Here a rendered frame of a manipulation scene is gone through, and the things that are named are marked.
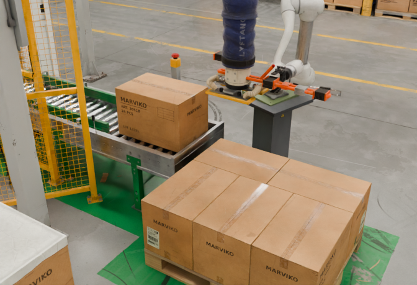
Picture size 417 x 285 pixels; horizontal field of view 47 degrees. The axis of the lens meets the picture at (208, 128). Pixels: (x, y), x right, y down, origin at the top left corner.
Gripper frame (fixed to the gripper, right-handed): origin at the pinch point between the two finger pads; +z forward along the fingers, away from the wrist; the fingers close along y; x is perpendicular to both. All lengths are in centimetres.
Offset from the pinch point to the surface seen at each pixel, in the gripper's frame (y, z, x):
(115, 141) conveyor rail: 61, 35, 113
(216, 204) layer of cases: 65, 56, 7
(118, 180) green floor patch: 119, 11, 138
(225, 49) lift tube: -19.7, 9.7, 30.9
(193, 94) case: 25, -3, 66
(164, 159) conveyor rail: 62, 34, 66
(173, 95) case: 25, 7, 77
